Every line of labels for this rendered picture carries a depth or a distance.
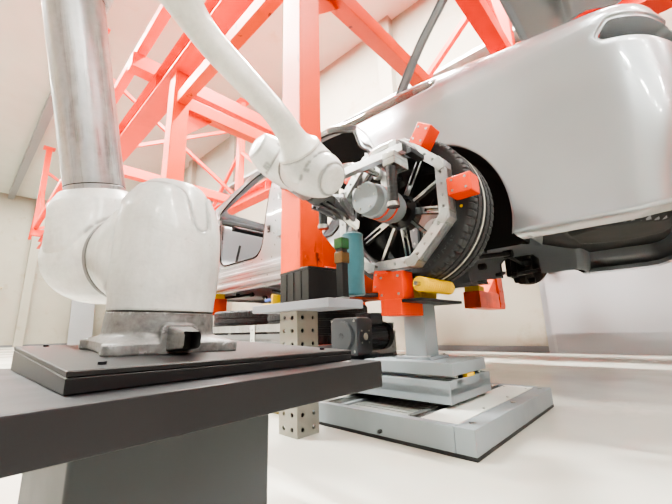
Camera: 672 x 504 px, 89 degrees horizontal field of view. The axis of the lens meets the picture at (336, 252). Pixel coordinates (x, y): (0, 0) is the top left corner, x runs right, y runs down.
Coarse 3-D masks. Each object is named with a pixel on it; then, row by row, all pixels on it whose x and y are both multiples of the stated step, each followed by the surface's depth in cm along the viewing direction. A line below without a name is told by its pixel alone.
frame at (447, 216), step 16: (416, 144) 137; (432, 160) 131; (352, 176) 160; (368, 176) 160; (448, 176) 130; (352, 192) 164; (448, 208) 123; (432, 224) 127; (448, 224) 125; (432, 240) 126; (368, 256) 151; (416, 256) 129; (368, 272) 145
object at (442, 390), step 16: (384, 384) 134; (400, 384) 129; (416, 384) 124; (432, 384) 120; (448, 384) 116; (464, 384) 123; (480, 384) 133; (416, 400) 123; (432, 400) 119; (448, 400) 115; (464, 400) 121
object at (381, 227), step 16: (400, 176) 168; (416, 176) 147; (416, 208) 145; (432, 208) 140; (368, 224) 172; (384, 224) 156; (400, 224) 154; (416, 224) 144; (368, 240) 161; (384, 240) 179; (384, 256) 153
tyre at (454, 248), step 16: (448, 160) 135; (464, 160) 135; (480, 176) 141; (480, 192) 133; (464, 208) 128; (480, 208) 131; (464, 224) 127; (480, 224) 133; (448, 240) 130; (464, 240) 128; (480, 240) 137; (432, 256) 134; (448, 256) 130; (464, 256) 136; (416, 272) 138; (432, 272) 134; (448, 272) 138; (464, 272) 146
